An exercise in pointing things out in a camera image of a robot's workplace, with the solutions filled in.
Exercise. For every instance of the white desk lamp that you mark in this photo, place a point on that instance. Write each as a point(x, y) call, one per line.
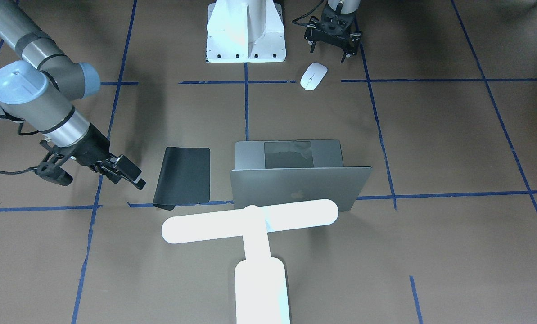
point(261, 292)

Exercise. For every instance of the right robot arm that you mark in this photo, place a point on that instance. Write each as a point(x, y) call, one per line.
point(39, 89)

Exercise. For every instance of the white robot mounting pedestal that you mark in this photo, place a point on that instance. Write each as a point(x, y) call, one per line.
point(242, 31)

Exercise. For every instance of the white computer mouse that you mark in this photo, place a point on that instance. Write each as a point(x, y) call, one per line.
point(313, 75)

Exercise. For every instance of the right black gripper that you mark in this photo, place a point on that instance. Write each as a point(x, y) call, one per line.
point(92, 146)

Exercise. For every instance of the black mouse pad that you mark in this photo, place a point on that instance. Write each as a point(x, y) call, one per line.
point(184, 178)

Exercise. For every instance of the grey laptop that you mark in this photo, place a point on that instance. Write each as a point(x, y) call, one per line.
point(278, 172)

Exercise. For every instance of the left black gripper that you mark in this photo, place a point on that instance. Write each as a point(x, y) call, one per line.
point(313, 36)

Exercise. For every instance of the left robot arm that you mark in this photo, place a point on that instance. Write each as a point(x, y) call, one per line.
point(344, 6)

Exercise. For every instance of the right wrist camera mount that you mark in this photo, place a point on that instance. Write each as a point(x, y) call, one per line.
point(50, 168)

